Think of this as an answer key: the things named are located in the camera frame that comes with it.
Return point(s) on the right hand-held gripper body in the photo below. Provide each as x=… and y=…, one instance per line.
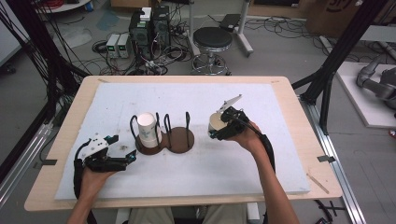
x=238, y=123

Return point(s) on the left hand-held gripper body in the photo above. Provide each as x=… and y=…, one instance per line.
x=99, y=155

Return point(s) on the single floral paper cup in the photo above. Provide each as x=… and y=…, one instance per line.
x=215, y=123

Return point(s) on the brown cup holder black rods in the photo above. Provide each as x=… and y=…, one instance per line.
x=180, y=140
x=143, y=150

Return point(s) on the stack of paper cups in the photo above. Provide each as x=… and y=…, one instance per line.
x=148, y=130

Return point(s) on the person's right hand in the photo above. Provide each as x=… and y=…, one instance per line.
x=252, y=140

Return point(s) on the person's left hand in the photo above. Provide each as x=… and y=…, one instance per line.
x=91, y=183

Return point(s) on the white foam mat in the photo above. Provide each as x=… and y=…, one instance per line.
x=186, y=174

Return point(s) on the black tape piece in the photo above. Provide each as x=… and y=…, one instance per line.
x=47, y=162
x=326, y=158

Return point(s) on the person's left leg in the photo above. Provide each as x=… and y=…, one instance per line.
x=152, y=216

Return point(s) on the person's leg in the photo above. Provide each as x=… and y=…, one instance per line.
x=225, y=214
x=152, y=216

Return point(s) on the white metal stand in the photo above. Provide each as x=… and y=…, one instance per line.
x=246, y=43

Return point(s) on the black round stool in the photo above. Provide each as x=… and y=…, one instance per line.
x=212, y=37

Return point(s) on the person's right leg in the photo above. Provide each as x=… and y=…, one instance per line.
x=225, y=214

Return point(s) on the black flat device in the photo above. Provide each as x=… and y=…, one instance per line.
x=230, y=21

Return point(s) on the white power supply unit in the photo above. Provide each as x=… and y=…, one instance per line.
x=124, y=46
x=112, y=45

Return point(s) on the thin wooden stick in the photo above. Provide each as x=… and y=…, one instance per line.
x=317, y=183

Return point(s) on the black computer tower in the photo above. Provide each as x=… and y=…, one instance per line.
x=161, y=26
x=140, y=34

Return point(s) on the white board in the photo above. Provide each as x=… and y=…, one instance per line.
x=358, y=102

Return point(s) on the cardboard box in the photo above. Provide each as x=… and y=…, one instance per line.
x=333, y=15

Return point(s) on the aluminium rail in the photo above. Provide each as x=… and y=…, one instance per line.
x=21, y=165
x=333, y=161

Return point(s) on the black metal frame strut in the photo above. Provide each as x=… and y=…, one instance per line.
x=342, y=46
x=34, y=46

